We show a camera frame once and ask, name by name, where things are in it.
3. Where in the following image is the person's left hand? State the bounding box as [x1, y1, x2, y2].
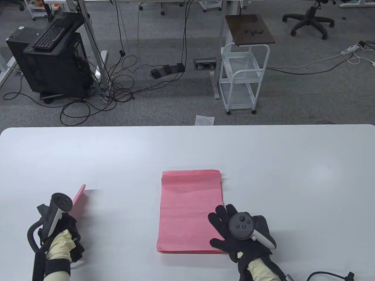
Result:
[37, 205, 86, 263]

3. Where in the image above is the person's right hand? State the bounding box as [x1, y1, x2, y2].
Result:
[208, 204, 277, 264]

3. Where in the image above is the person's left forearm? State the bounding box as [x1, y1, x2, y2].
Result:
[44, 230, 77, 281]

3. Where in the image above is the black and white controller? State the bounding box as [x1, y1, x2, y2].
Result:
[229, 213, 277, 250]
[44, 193, 73, 238]

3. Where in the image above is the clear plastic bag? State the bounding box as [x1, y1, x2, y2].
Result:
[195, 115, 215, 126]

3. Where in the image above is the white utility trolley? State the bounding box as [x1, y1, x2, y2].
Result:
[219, 43, 271, 115]

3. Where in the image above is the metal floor socket box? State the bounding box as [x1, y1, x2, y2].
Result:
[194, 59, 217, 70]

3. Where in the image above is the black foot pedal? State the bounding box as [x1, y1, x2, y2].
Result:
[150, 63, 186, 79]

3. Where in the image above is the black computer tower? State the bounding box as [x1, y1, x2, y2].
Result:
[6, 12, 92, 102]

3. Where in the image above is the white desk foot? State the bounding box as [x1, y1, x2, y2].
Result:
[339, 0, 375, 8]
[0, 44, 18, 88]

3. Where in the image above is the brown wooden board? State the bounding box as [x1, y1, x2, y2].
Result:
[225, 14, 276, 47]

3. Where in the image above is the black keyboard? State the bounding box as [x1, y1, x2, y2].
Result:
[32, 18, 76, 51]

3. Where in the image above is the white power strip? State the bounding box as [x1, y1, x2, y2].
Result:
[341, 44, 361, 56]

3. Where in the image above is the white trolley base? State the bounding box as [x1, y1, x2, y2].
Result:
[198, 0, 223, 12]

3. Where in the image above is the black office chair base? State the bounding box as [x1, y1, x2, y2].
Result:
[282, 0, 336, 40]

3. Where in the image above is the white shelf cart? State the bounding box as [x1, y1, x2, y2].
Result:
[23, 0, 49, 21]

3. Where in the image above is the black chair caster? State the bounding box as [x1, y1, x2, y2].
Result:
[0, 0, 25, 11]

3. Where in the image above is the black arm strap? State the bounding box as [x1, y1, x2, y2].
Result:
[44, 259, 71, 277]

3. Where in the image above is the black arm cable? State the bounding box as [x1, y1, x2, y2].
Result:
[27, 221, 48, 253]

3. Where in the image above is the black cable with connector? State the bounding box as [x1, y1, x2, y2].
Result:
[305, 271, 355, 281]

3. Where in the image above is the dark floor cable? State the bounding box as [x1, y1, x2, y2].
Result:
[265, 53, 349, 74]

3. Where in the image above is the tangle of black floor cables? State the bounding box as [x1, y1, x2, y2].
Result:
[3, 0, 195, 127]

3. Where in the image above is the grey desk leg frame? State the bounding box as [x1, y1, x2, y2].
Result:
[65, 0, 111, 104]

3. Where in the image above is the white floor cable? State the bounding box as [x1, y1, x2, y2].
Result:
[347, 47, 375, 67]

